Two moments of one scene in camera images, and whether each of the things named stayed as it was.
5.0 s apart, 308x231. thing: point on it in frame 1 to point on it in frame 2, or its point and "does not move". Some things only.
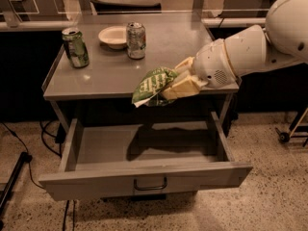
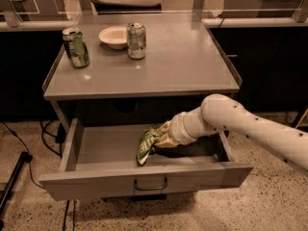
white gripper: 211,64 to 176,128
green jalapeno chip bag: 149,89 to 146,144
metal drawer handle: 135,182 does not move
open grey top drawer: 134,155 does not move
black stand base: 24,158 does not move
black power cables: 60,138 does not move
